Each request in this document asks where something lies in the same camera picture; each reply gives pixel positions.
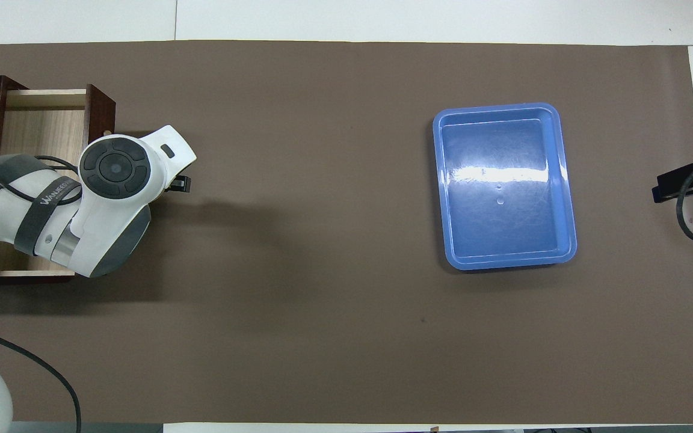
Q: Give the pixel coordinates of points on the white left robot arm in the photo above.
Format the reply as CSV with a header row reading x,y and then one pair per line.
x,y
106,222

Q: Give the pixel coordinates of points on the brown table mat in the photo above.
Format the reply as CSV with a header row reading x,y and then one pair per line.
x,y
322,270

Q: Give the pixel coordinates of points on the blue plastic tray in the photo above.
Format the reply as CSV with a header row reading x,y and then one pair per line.
x,y
503,186

